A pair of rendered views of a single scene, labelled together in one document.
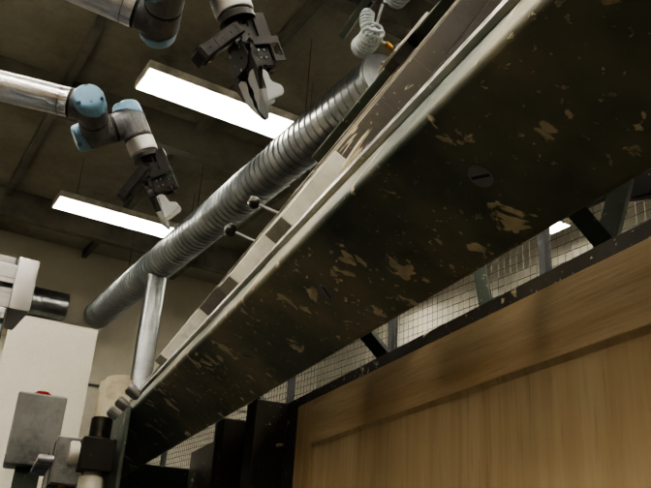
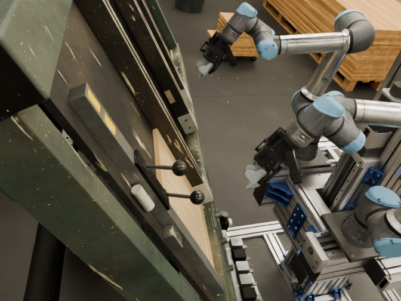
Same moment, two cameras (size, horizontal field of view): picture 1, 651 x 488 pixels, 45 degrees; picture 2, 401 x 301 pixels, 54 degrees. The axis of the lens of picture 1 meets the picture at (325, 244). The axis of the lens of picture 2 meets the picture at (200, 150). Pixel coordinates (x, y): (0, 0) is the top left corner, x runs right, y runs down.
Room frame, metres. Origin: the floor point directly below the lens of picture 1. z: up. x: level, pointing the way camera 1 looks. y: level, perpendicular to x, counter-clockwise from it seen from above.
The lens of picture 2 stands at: (2.76, 0.30, 2.20)
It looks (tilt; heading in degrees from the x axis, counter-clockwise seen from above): 40 degrees down; 184
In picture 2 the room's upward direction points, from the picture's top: 13 degrees clockwise
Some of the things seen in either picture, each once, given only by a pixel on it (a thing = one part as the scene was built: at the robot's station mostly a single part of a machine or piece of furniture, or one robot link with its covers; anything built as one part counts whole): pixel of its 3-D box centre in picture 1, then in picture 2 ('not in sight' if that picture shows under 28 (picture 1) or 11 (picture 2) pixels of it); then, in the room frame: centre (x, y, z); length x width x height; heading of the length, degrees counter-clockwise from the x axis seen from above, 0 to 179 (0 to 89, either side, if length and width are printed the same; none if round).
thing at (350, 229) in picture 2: not in sight; (364, 224); (1.61, 0.92, 1.09); 0.15 x 0.15 x 0.10
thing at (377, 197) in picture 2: not in sight; (378, 206); (1.62, 0.92, 1.20); 0.13 x 0.12 x 0.14; 9
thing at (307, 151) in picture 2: not in sight; (304, 142); (1.18, 0.68, 1.09); 0.15 x 0.15 x 0.10
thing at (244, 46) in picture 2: not in sight; (236, 36); (-1.83, 0.10, 0.20); 0.61 x 0.51 x 0.40; 30
